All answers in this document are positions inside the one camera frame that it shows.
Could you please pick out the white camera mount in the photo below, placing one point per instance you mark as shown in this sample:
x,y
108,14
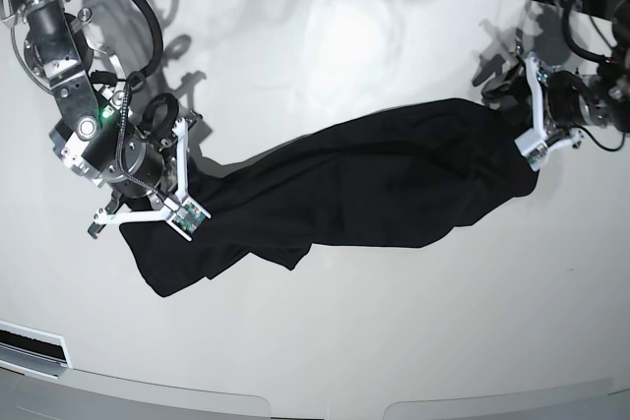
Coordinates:
x,y
172,202
542,139

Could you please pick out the black t-shirt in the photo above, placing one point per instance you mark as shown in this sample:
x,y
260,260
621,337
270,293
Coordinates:
x,y
403,178

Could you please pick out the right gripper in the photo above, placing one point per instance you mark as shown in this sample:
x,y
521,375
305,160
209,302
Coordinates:
x,y
138,165

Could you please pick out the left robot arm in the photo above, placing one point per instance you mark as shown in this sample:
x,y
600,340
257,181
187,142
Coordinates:
x,y
610,85

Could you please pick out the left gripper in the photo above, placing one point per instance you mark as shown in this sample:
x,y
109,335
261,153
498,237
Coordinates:
x,y
568,100

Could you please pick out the white slotted table bracket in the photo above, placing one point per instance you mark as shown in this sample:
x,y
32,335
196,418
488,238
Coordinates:
x,y
37,344

